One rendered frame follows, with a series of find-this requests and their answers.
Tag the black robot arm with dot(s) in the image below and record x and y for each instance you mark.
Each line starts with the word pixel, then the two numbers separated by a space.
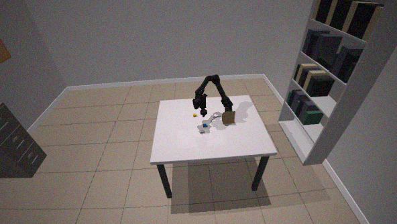
pixel 201 98

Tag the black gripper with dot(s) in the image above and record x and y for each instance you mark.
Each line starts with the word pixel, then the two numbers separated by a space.
pixel 203 110

